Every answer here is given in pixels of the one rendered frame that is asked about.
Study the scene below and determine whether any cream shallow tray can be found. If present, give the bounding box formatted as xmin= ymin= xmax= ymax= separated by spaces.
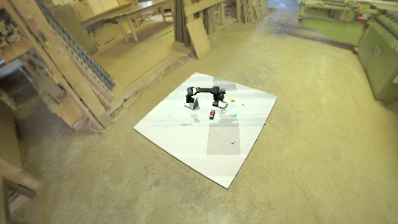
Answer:
xmin=219 ymin=100 xmax=228 ymax=110

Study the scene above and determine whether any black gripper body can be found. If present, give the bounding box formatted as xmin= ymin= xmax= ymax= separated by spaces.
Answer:
xmin=212 ymin=95 xmax=219 ymax=107

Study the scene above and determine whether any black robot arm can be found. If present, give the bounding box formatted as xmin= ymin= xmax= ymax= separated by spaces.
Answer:
xmin=185 ymin=86 xmax=226 ymax=103

